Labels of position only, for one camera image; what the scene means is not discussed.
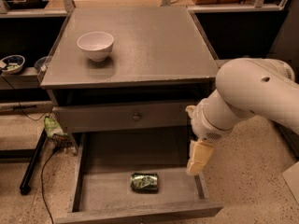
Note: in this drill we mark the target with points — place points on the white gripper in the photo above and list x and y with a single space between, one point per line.
202 123

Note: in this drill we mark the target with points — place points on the green soda can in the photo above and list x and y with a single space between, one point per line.
140 182

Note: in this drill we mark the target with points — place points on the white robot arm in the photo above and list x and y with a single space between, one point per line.
245 87

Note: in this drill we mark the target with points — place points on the round metal drawer knob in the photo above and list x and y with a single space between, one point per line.
136 117

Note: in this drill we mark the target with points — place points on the open grey middle drawer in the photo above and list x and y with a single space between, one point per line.
106 161

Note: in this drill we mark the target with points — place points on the grey wooden drawer cabinet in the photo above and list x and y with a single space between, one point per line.
158 55

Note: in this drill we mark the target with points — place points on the closed grey top drawer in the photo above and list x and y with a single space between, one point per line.
111 117

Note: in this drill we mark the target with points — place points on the white ceramic bowl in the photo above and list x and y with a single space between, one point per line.
96 46

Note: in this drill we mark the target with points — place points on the green snack bag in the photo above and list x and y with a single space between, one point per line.
54 130

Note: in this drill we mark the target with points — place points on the black metal leg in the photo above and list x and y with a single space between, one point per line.
25 184

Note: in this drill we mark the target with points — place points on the clear plastic cup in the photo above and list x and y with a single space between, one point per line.
42 64

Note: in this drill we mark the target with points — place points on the grey left low shelf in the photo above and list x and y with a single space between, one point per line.
25 79

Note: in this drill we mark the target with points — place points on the blue patterned small bowl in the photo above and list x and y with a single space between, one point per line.
12 64

